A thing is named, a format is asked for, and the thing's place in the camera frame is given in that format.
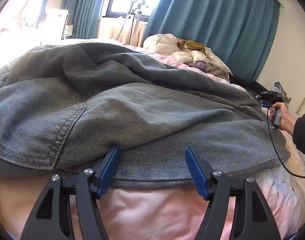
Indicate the teal curtain panel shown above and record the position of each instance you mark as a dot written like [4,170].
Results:
[239,32]
[83,16]

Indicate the person's right hand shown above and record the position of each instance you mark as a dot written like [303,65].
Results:
[287,120]

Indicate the black sleeved forearm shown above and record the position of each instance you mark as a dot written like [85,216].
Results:
[299,134]

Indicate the white folding chair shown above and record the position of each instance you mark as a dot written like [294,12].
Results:
[53,27]

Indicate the black bedside cabinet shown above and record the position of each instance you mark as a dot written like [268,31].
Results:
[254,88]

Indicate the pile of white clothes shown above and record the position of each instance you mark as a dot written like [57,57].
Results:
[170,45]

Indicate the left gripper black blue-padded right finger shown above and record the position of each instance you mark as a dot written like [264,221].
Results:
[252,218]

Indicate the silver tripod stand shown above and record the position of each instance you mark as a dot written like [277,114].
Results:
[135,13]

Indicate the teal curtain right panel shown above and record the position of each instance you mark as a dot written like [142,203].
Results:
[239,32]

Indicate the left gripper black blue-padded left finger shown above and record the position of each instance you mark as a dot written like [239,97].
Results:
[51,217]

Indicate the teal curtain left panel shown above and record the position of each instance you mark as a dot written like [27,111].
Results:
[83,16]

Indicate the blue denim jeans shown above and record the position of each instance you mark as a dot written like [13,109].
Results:
[63,107]

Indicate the pastel tie-dye quilt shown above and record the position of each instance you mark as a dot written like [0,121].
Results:
[156,214]

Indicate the beige hanging sweater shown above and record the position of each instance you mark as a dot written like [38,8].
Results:
[110,27]

